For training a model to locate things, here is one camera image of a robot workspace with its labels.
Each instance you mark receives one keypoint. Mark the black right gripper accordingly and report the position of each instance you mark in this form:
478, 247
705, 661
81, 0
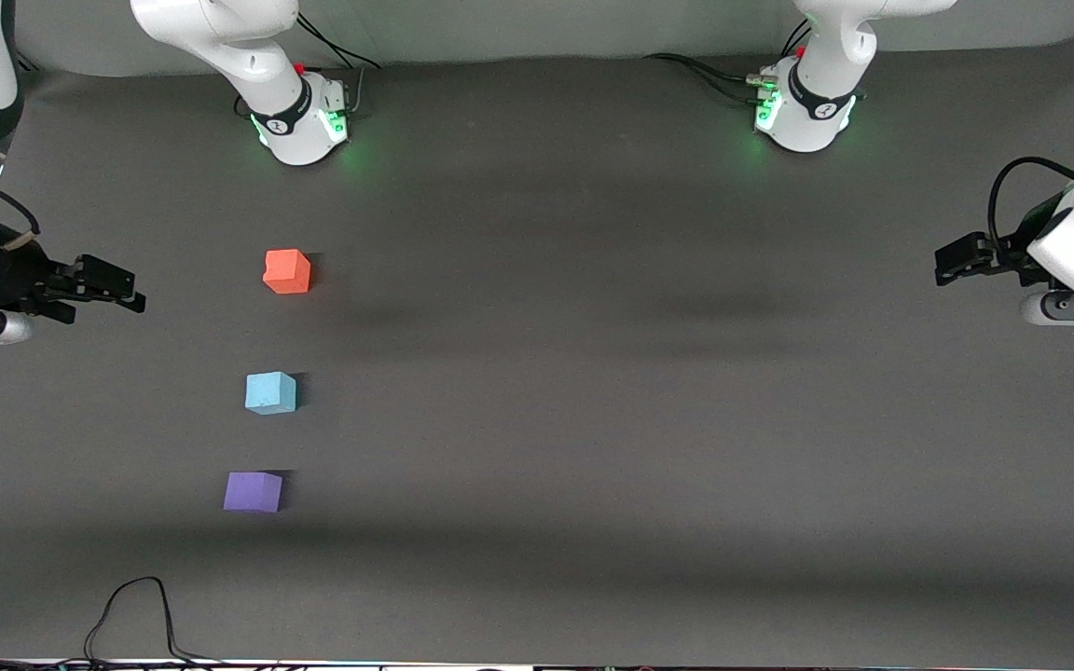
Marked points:
13, 276

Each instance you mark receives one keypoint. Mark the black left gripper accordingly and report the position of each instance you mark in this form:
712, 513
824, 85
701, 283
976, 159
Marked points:
1006, 258

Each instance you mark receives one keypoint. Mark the light blue foam block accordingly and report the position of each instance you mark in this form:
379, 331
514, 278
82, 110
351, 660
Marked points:
270, 392

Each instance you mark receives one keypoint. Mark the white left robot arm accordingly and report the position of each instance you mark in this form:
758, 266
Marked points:
821, 93

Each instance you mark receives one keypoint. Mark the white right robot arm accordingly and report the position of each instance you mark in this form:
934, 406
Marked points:
248, 56

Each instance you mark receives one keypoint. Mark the orange foam block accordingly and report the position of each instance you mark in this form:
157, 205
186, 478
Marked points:
287, 271

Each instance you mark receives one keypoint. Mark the purple foam block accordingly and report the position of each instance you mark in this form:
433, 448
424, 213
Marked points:
252, 492

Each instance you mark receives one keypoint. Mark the dark grey table mat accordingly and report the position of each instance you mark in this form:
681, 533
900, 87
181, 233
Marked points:
537, 438

